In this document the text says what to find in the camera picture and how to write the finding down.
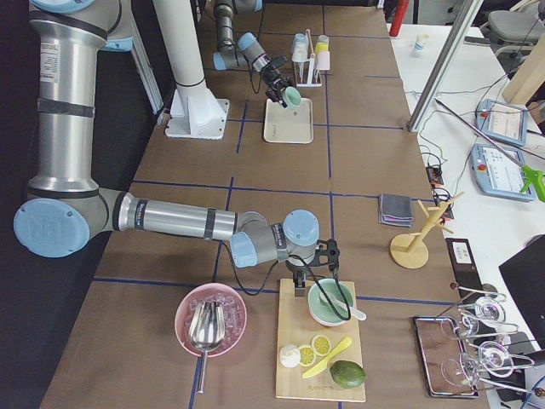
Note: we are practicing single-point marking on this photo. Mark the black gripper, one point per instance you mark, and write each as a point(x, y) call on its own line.
point(269, 77)
point(296, 268)

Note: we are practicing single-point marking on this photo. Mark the green cup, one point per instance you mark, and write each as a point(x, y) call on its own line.
point(291, 97)

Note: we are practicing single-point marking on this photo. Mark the beige rabbit tray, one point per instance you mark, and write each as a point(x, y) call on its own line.
point(293, 126)

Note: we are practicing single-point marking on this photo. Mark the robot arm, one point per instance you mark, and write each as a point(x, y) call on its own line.
point(231, 54)
point(67, 208)

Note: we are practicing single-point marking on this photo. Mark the beige cup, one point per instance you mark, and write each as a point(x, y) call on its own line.
point(299, 53)

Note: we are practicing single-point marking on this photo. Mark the pink cup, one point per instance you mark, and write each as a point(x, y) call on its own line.
point(323, 60)

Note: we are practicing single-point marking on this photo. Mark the blue cup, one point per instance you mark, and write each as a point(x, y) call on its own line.
point(299, 38)

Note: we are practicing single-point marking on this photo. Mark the yellow cup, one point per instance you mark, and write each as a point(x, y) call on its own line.
point(321, 47)

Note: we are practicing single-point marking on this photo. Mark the white paper cup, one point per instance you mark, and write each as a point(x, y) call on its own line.
point(420, 43)

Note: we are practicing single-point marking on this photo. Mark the green bowl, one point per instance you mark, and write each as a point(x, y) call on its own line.
point(321, 310)

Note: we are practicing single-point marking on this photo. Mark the lemon slice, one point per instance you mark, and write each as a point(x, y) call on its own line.
point(307, 355)
point(321, 345)

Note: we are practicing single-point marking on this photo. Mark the white plastic spoon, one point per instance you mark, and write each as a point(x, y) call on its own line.
point(328, 297)

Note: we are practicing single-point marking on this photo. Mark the white egg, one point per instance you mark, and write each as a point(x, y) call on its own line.
point(289, 356)

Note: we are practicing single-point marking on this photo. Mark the yellow plastic knife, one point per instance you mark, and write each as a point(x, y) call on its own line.
point(344, 344)

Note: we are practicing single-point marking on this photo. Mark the metal ice scoop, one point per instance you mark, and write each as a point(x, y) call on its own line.
point(206, 333)

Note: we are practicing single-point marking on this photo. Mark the green avocado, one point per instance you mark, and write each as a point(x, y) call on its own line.
point(347, 374)

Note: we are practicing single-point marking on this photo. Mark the wooden mug tree stand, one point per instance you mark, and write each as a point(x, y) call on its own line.
point(408, 249)

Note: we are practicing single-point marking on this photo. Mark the grey folded cloth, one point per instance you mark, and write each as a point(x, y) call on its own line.
point(395, 210)

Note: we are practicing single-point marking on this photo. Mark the black box with label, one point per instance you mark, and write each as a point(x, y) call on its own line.
point(463, 264)

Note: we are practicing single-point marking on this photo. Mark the wine glass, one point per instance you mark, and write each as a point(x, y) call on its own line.
point(491, 360)
point(485, 317)

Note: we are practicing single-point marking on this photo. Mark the upper teach pendant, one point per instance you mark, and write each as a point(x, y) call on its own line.
point(502, 122)

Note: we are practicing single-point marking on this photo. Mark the teach pendant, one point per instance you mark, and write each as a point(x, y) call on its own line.
point(502, 122)
point(498, 176)

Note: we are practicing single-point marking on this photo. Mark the lower teach pendant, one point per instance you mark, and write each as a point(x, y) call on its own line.
point(498, 176)

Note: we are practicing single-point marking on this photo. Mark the office chair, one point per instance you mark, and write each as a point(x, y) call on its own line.
point(515, 30)

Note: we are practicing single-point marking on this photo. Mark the white wire cup rack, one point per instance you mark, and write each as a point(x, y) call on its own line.
point(306, 75)

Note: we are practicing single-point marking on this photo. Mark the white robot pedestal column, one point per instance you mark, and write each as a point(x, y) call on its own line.
point(195, 112)

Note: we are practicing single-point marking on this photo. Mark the aluminium frame post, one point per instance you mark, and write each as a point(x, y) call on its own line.
point(452, 43)

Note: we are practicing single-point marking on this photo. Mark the green handled grabber stick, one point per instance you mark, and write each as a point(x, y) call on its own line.
point(532, 177)

